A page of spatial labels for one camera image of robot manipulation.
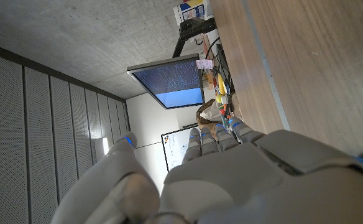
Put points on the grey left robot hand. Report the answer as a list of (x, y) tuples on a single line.
[(231, 186)]

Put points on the brown jacket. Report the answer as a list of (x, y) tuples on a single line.
[(206, 124)]

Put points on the whiteboard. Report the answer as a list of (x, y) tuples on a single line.
[(173, 149)]

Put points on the white plastic bag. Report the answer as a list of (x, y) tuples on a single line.
[(211, 112)]

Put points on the yellow ball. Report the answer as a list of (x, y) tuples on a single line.
[(219, 99)]

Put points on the yellow banana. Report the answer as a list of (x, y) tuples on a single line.
[(221, 84)]

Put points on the computer monitor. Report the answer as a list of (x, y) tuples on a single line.
[(172, 82)]

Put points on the paper note on monitor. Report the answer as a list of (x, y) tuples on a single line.
[(204, 64)]

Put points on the white wipes canister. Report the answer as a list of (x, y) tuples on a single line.
[(192, 9)]

